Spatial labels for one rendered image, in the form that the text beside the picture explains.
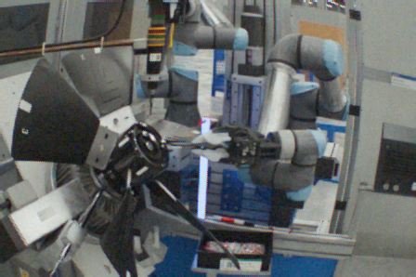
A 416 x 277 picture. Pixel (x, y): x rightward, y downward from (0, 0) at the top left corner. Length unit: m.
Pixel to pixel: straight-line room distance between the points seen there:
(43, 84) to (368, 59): 2.18
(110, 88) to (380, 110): 1.97
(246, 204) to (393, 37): 1.46
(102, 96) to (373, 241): 2.33
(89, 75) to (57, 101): 0.26
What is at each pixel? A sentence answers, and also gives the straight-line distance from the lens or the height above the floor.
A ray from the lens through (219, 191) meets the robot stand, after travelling 1.96.
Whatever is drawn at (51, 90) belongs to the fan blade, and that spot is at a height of 1.36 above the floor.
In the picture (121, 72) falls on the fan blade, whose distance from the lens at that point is 1.18.
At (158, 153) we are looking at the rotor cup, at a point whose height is 1.20.
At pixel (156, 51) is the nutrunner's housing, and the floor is 1.42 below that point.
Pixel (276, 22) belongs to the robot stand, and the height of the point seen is 1.50.
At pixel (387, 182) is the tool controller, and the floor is 1.09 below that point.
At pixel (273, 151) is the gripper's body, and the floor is 1.17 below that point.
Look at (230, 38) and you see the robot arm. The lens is 1.38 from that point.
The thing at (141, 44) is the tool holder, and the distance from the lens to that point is 1.09.
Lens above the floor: 1.52
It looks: 15 degrees down
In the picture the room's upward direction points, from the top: 3 degrees clockwise
